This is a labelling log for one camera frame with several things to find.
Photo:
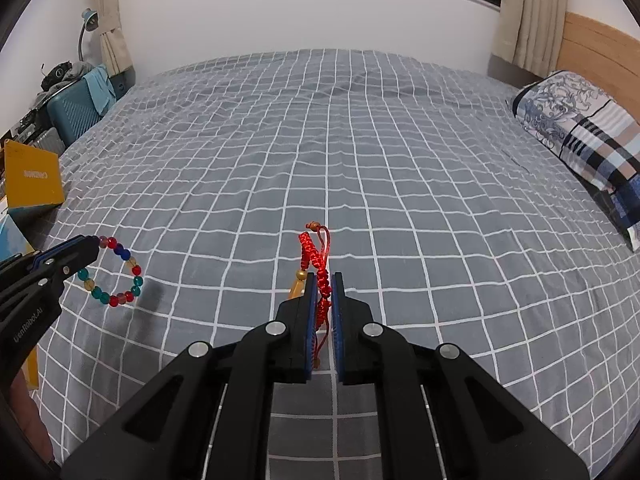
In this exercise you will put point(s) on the wooden headboard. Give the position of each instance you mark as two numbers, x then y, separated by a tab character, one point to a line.
600	45

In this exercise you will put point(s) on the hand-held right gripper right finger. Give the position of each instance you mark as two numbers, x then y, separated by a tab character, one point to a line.
336	340

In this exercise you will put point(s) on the teal cloth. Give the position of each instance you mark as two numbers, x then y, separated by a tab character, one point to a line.
100	90

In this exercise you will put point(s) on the blue desk lamp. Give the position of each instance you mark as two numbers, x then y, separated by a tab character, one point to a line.
90	17

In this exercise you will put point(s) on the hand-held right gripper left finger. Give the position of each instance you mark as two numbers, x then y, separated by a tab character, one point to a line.
310	350

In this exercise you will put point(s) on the grey suitcase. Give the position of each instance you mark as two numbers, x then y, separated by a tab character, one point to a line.
45	140

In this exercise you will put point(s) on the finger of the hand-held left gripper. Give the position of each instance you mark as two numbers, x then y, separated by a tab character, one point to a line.
67	269
75	247

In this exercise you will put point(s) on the yellow blue cardboard box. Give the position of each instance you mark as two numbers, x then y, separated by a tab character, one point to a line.
35	175

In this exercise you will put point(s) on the blue patterned pillow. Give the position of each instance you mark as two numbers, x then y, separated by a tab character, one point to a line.
575	120

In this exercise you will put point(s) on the beige curtain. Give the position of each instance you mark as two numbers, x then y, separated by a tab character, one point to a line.
530	20
112	25

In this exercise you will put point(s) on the grey checked bedsheet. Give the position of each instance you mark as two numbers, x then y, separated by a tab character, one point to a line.
350	135

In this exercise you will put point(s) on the dark clothes pile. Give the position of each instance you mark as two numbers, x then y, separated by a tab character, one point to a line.
60	72

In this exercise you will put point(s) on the person's left forearm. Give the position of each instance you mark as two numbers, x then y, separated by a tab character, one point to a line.
25	420

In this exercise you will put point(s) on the blue suitcase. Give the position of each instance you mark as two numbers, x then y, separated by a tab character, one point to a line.
75	115

